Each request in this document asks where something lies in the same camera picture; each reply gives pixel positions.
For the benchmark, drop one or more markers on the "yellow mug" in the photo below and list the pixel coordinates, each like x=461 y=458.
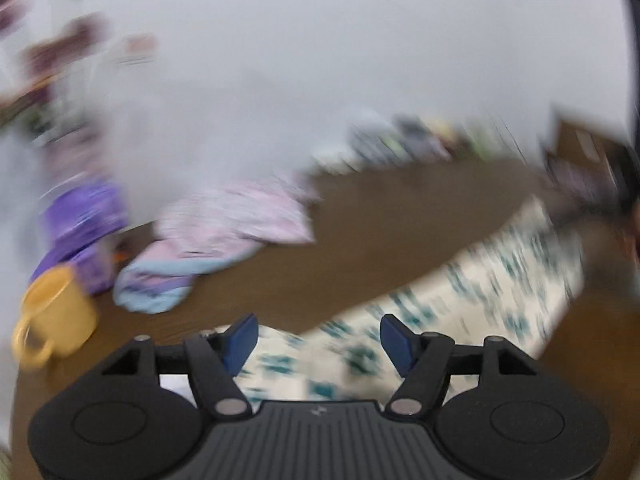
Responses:
x=60 y=310

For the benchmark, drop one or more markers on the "grey tin box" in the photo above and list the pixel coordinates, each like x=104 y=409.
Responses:
x=425 y=137

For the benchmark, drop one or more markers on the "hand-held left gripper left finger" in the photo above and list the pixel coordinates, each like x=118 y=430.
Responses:
x=242 y=342

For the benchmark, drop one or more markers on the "pink floral garment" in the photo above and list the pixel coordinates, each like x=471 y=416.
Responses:
x=230 y=225

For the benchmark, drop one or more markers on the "cream dress with teal flowers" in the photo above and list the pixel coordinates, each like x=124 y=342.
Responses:
x=475 y=285

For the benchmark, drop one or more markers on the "purple tissue pack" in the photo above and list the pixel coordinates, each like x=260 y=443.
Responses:
x=85 y=220

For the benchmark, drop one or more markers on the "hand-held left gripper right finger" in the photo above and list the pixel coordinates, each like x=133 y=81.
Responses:
x=397 y=347

